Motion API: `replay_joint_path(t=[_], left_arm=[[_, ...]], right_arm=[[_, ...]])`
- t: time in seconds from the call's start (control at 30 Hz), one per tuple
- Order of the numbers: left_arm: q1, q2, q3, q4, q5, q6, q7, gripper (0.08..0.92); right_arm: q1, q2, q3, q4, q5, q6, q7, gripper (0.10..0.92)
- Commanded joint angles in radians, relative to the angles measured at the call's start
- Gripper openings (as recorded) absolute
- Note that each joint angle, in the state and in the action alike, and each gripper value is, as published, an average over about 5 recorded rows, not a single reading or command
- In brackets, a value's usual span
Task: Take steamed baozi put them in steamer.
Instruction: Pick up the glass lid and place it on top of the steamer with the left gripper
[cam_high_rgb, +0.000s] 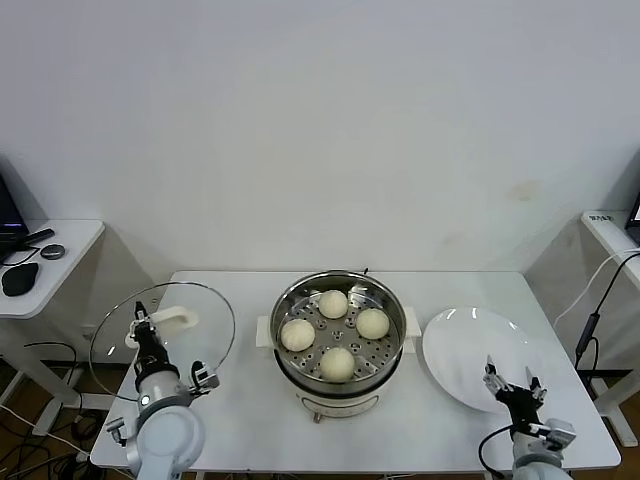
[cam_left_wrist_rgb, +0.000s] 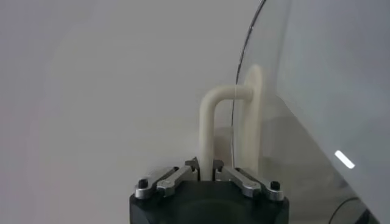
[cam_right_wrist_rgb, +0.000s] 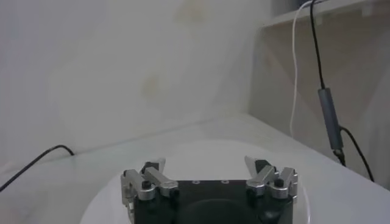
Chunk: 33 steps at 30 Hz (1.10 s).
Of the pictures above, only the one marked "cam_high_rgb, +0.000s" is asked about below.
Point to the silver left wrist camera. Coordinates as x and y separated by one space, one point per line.
205 377

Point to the black computer mouse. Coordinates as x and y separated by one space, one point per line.
20 280

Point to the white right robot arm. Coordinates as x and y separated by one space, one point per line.
535 465

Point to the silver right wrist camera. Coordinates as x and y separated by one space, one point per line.
557 432

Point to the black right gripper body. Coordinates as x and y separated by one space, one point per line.
520 407

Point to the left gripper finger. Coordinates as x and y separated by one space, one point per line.
141 314

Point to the stainless steel steamer basket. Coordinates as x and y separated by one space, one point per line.
380 360

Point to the white wall socket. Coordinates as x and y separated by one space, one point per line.
89 331

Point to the black bar remote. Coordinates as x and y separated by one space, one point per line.
40 235

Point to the white steamed baozi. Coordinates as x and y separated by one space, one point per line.
298 335
337 364
333 303
372 323

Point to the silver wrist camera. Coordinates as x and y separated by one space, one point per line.
557 432
205 377

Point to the white round plate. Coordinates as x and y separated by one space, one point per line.
465 350

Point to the white side desk with mouse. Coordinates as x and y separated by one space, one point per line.
75 240

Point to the dark monitor screen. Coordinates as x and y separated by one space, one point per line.
7 210

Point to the black laptop on labelled desk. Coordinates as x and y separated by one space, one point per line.
635 215

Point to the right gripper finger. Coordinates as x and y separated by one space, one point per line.
534 387
491 377

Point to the cream electric cooker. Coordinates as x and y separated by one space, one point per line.
340 400

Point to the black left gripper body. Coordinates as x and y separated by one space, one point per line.
150 350

